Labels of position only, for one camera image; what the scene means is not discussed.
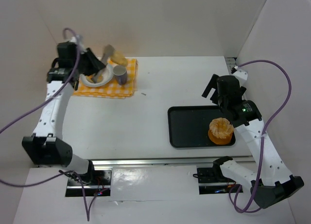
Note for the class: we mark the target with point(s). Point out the yellow checkered cloth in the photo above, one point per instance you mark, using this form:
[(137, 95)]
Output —
[(112, 89)]

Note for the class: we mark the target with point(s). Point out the black plastic tray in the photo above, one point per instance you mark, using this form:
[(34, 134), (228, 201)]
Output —
[(189, 125)]

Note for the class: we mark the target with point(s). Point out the purple ceramic mug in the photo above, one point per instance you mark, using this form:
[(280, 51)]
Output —
[(120, 74)]

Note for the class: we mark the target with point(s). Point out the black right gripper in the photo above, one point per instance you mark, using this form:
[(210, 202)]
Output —
[(219, 88)]

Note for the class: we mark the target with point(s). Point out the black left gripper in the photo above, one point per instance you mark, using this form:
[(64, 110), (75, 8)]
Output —
[(90, 61)]

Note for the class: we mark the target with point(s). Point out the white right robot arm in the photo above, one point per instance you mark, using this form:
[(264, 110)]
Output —
[(273, 182)]

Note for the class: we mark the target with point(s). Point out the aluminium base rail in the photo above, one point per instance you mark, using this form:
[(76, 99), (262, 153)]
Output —
[(154, 162)]

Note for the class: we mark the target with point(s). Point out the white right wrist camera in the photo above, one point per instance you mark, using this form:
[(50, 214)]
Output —
[(240, 74)]

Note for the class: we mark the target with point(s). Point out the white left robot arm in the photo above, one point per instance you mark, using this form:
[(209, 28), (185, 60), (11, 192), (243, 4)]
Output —
[(45, 147)]

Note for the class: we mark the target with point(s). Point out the white blue-rimmed plate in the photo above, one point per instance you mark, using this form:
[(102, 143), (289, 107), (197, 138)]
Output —
[(105, 77)]

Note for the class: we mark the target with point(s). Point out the orange round bun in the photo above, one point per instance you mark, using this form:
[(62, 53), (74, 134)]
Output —
[(219, 141)]

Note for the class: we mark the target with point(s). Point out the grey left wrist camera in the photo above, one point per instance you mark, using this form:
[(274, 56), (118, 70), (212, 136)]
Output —
[(78, 40)]

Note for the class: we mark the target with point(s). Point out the sugared flower pastry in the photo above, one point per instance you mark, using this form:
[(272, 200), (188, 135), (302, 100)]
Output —
[(221, 128)]

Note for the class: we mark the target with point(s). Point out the long golden bread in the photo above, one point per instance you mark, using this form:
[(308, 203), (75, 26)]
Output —
[(118, 58)]

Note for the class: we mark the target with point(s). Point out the metal bread tongs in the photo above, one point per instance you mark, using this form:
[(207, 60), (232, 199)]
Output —
[(107, 52)]

